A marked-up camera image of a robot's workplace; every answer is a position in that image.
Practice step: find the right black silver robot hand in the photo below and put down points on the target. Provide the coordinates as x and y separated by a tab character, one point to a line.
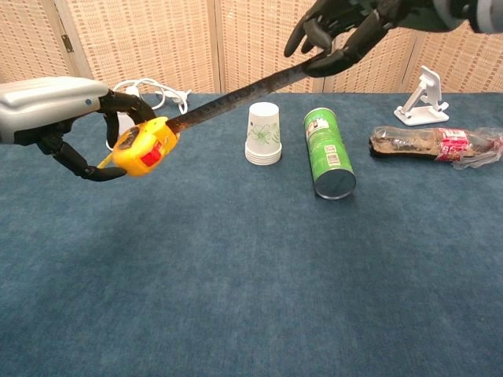
377	13

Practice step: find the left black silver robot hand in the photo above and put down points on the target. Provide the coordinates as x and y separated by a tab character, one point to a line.
43	102

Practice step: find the yellow tape measure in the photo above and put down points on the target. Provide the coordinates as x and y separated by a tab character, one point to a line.
131	155

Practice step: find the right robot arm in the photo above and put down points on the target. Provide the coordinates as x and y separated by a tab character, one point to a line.
487	15

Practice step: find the black screen hinge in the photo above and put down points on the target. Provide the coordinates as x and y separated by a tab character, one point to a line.
67	43

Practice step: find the white phone stand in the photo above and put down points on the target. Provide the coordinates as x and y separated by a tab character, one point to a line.
426	114

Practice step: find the bamboo folding screen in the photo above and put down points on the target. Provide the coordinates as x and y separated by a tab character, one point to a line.
157	39

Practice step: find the crushed cola bottle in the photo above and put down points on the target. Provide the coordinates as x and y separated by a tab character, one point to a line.
401	143

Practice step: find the green chips can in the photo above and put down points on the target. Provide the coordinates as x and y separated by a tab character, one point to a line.
328	157

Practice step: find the white paper cup stack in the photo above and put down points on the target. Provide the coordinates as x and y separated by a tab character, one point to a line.
263	129

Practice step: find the blue table cloth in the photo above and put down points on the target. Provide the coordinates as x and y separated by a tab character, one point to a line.
251	294

